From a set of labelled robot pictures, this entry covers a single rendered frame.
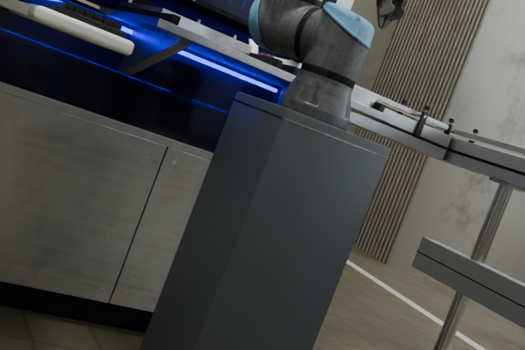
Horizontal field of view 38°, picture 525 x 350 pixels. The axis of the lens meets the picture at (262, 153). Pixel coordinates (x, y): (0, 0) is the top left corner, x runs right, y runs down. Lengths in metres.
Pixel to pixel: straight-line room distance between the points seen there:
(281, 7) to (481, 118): 4.87
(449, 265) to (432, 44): 4.01
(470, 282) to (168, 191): 1.10
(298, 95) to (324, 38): 0.12
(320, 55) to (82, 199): 0.92
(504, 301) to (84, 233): 1.34
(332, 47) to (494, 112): 4.98
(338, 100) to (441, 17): 5.21
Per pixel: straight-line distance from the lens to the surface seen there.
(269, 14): 1.61
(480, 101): 6.34
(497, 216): 2.76
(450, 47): 6.44
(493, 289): 2.67
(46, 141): 2.12
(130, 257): 2.28
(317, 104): 1.50
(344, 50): 1.52
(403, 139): 2.77
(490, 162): 2.77
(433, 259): 2.87
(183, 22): 1.90
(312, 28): 1.55
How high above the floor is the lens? 0.76
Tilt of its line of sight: 3 degrees down
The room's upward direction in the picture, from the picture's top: 21 degrees clockwise
